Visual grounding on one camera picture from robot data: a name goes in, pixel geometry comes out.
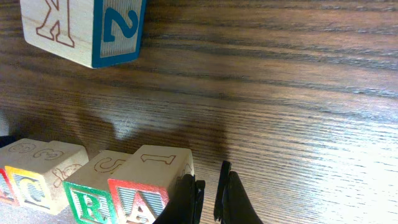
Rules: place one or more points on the green letter R block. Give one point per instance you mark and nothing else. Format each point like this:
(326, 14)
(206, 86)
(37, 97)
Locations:
(87, 189)

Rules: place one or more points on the blue letter P block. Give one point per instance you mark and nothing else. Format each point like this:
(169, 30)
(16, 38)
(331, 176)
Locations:
(93, 33)

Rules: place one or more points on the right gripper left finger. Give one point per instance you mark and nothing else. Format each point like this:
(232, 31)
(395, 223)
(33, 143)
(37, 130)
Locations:
(186, 205)

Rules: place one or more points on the yellow letter C block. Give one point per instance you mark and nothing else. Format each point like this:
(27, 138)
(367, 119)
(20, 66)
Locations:
(36, 171)

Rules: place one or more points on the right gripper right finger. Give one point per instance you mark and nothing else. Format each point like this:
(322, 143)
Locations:
(232, 204)

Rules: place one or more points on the red letter A block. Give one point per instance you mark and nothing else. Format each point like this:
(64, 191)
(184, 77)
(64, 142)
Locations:
(142, 187)

